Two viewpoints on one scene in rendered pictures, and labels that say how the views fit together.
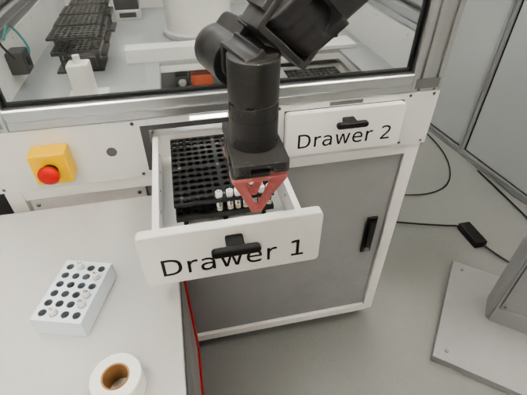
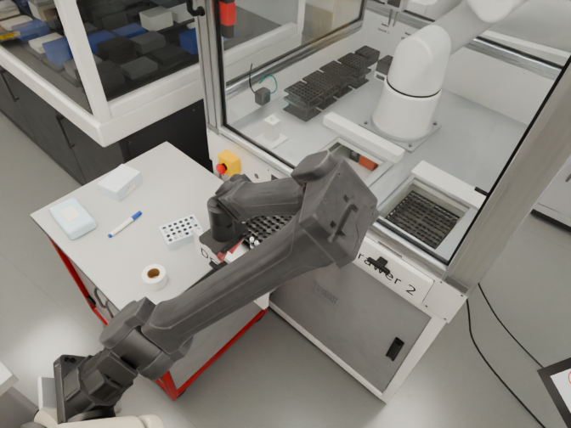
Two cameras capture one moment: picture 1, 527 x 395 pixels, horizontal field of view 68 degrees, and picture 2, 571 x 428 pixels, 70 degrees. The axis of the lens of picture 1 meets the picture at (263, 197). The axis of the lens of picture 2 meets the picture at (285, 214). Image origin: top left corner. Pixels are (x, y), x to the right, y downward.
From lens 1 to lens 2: 0.77 m
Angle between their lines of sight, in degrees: 37
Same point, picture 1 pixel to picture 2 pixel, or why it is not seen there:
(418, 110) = (445, 297)
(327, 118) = (370, 249)
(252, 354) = (291, 346)
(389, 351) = not seen: outside the picture
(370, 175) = (404, 310)
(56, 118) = (239, 144)
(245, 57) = (210, 204)
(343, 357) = (335, 408)
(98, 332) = (173, 253)
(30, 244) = (198, 193)
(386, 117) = (412, 280)
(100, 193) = not seen: hidden behind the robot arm
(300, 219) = not seen: hidden behind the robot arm
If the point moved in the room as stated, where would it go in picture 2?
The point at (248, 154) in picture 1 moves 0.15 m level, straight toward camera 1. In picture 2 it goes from (211, 236) to (152, 267)
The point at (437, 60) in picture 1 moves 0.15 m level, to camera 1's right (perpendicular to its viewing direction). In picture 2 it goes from (467, 275) to (521, 320)
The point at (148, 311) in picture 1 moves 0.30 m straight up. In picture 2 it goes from (195, 262) to (183, 197)
